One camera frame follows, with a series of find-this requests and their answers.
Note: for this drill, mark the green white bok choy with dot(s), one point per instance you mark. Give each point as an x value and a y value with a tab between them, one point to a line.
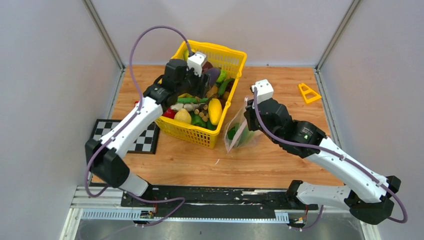
239	136

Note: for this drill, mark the light green round fruit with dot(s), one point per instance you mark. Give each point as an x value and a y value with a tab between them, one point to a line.
222	76

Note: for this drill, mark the green cucumber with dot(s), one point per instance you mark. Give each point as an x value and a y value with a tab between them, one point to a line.
192	100

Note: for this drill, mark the clear zip top bag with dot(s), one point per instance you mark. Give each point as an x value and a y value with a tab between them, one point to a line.
239	118

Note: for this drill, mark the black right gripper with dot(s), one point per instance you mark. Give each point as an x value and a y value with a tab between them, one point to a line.
249	114

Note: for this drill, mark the black white checkerboard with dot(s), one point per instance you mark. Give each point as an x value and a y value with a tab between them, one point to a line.
146	143

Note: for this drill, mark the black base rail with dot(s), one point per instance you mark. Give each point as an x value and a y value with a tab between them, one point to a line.
211	202

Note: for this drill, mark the dark purple eggplant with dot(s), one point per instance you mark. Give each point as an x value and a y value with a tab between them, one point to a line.
214	73

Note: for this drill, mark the green bell pepper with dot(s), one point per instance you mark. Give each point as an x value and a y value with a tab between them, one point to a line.
199	122

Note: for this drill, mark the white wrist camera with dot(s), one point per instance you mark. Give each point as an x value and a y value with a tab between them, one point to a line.
196	62
264	90

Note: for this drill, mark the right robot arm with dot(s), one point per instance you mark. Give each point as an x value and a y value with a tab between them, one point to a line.
368	196

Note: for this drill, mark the yellow plastic basket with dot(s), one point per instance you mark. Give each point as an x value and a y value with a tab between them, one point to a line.
231	60

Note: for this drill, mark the beige pear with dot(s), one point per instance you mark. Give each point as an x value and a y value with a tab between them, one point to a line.
183	116

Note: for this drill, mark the yellow triangle toy block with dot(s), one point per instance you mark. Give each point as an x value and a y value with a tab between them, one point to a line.
308	95

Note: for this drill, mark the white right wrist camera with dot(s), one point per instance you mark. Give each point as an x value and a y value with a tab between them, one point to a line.
264	90

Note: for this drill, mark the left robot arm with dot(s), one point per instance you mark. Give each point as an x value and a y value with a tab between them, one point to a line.
105	156

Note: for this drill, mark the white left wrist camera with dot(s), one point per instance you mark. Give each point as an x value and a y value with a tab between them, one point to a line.
196	62

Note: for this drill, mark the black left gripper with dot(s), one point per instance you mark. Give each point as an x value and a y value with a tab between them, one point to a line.
200	90

